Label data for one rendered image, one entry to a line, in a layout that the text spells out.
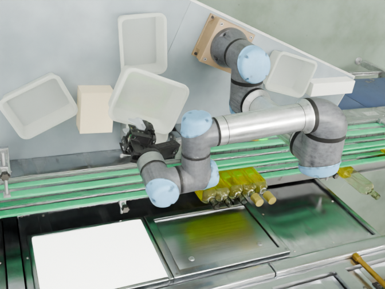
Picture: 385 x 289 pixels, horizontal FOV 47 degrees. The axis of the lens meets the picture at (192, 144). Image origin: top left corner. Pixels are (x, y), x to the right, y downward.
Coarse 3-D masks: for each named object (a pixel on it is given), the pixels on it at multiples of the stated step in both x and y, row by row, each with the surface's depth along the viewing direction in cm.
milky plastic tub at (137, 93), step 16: (128, 80) 135; (144, 80) 137; (160, 80) 132; (112, 96) 133; (128, 96) 138; (144, 96) 140; (160, 96) 142; (176, 96) 141; (112, 112) 133; (128, 112) 139; (144, 112) 143; (160, 112) 145; (176, 112) 140; (160, 128) 141
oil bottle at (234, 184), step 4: (220, 172) 180; (224, 172) 180; (228, 172) 181; (220, 176) 179; (224, 176) 178; (228, 176) 178; (232, 176) 178; (224, 180) 176; (228, 180) 175; (232, 180) 176; (236, 180) 176; (228, 184) 173; (232, 184) 173; (236, 184) 173; (240, 184) 174; (232, 188) 171; (236, 188) 172; (240, 188) 172; (232, 192) 171; (236, 192) 171; (232, 196) 172
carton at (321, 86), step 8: (312, 80) 202; (320, 80) 203; (328, 80) 204; (336, 80) 205; (344, 80) 206; (352, 80) 207; (312, 88) 199; (320, 88) 201; (328, 88) 203; (336, 88) 205; (344, 88) 207; (352, 88) 209
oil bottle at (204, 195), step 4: (212, 188) 169; (196, 192) 173; (200, 192) 170; (204, 192) 167; (208, 192) 167; (212, 192) 168; (216, 192) 169; (200, 196) 170; (204, 196) 167; (208, 196) 167; (204, 200) 168
